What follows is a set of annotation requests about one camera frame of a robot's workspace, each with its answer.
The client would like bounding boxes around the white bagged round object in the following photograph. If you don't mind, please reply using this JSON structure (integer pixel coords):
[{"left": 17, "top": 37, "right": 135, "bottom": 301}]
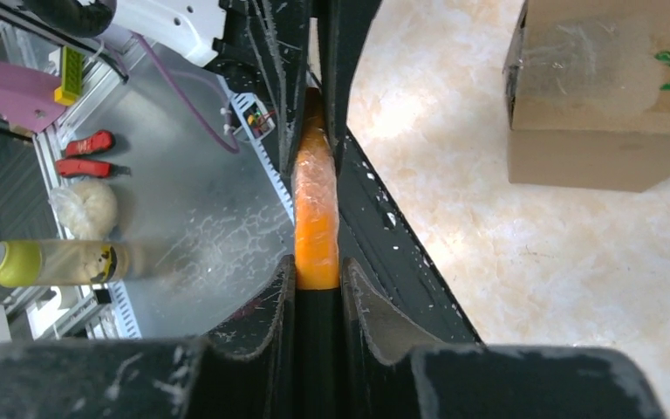
[{"left": 49, "top": 179, "right": 119, "bottom": 240}]

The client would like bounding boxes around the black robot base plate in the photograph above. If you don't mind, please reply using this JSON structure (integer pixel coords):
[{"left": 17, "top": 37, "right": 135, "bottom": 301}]
[{"left": 209, "top": 1, "right": 481, "bottom": 343}]

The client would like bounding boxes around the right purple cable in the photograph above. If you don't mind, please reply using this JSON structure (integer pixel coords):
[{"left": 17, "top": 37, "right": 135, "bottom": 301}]
[{"left": 133, "top": 33, "right": 241, "bottom": 155}]

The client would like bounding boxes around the red handled tool upper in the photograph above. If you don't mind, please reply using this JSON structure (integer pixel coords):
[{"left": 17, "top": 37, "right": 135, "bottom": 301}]
[{"left": 63, "top": 129, "right": 115, "bottom": 157}]

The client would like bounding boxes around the yellow toy brick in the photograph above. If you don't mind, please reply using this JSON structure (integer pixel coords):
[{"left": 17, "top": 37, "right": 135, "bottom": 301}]
[{"left": 53, "top": 46, "right": 85, "bottom": 106}]

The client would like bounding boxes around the red handled tool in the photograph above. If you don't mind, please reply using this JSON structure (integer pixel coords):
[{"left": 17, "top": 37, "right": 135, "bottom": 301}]
[
  {"left": 63, "top": 129, "right": 115, "bottom": 157},
  {"left": 54, "top": 158, "right": 131, "bottom": 179}
]

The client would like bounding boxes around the brown cardboard express box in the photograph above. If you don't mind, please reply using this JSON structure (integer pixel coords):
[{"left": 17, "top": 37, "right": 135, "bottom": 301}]
[{"left": 503, "top": 0, "right": 670, "bottom": 192}]

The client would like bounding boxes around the orange utility knife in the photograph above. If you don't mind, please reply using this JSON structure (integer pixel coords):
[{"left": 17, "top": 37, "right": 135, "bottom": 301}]
[{"left": 292, "top": 87, "right": 339, "bottom": 291}]

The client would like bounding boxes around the yellow capped clear bottle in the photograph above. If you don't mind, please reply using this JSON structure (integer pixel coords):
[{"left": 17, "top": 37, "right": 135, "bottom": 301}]
[{"left": 0, "top": 239, "right": 132, "bottom": 288}]

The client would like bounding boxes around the pink plastic sheet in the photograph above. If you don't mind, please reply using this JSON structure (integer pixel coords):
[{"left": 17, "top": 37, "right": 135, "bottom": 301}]
[{"left": 0, "top": 61, "right": 66, "bottom": 133}]

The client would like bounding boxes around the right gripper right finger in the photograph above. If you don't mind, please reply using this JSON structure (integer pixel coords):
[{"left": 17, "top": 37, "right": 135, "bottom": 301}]
[{"left": 341, "top": 258, "right": 666, "bottom": 418}]

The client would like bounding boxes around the grey slotted cable duct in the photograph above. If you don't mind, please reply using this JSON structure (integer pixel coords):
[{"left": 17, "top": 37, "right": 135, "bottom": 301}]
[{"left": 218, "top": 76, "right": 294, "bottom": 222}]

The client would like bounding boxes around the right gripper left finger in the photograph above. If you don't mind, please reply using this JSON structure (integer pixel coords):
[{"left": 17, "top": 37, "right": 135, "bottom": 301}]
[{"left": 0, "top": 256, "right": 295, "bottom": 418}]

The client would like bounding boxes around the red handled tool lower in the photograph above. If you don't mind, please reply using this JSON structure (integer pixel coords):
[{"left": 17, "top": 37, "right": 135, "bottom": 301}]
[{"left": 54, "top": 158, "right": 131, "bottom": 179}]

